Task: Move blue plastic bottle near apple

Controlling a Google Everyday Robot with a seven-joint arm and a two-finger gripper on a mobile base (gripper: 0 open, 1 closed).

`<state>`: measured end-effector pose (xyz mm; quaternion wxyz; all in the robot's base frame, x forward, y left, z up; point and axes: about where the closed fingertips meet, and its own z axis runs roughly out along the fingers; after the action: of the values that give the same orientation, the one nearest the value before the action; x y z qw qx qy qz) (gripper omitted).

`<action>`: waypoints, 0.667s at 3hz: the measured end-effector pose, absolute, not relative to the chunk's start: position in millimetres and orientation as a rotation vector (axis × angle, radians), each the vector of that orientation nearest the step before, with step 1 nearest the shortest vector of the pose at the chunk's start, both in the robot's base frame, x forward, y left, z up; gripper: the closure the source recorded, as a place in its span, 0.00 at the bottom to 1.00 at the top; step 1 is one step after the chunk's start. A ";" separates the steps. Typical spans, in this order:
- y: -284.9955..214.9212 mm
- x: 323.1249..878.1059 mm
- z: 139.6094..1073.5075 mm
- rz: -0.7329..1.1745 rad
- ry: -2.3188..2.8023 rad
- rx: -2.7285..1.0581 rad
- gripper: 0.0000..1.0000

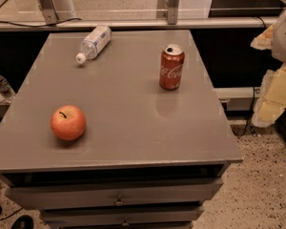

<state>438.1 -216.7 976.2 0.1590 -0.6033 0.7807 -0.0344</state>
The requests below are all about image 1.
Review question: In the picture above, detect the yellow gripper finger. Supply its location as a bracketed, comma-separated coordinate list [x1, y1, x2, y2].
[251, 25, 275, 51]
[251, 63, 286, 128]

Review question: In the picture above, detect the clear plastic water bottle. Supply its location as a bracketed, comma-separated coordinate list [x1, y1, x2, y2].
[75, 26, 112, 64]

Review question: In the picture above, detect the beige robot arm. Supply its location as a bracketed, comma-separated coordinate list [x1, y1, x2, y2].
[251, 9, 286, 128]

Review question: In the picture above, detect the red apple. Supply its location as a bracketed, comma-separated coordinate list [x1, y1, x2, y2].
[51, 105, 86, 141]

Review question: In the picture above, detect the small background water bottle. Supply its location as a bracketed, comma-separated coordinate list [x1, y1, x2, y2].
[0, 75, 15, 97]

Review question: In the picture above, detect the red Coca-Cola can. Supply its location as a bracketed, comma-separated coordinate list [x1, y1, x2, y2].
[159, 44, 185, 91]

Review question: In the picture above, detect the upper grey drawer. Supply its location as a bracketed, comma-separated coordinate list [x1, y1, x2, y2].
[6, 178, 223, 210]

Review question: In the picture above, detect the grey drawer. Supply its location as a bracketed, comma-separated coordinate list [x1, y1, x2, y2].
[41, 205, 203, 227]
[6, 178, 223, 210]

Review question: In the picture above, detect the lower grey drawer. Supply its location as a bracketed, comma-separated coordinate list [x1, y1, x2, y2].
[41, 205, 203, 227]

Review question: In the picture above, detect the grey drawer cabinet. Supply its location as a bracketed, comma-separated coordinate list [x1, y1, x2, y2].
[0, 31, 242, 229]

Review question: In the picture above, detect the black cable on floor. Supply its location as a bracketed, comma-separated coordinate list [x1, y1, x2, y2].
[232, 87, 257, 137]

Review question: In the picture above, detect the metal railing post right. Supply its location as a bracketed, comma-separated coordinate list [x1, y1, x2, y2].
[156, 0, 179, 25]

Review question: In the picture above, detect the metal railing post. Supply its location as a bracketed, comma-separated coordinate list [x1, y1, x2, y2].
[39, 0, 58, 25]
[156, 0, 179, 25]

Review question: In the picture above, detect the black cable on ledge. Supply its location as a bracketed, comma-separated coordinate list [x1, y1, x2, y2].
[0, 16, 84, 29]

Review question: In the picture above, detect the metal railing post left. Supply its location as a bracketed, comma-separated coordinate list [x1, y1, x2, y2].
[39, 0, 58, 25]

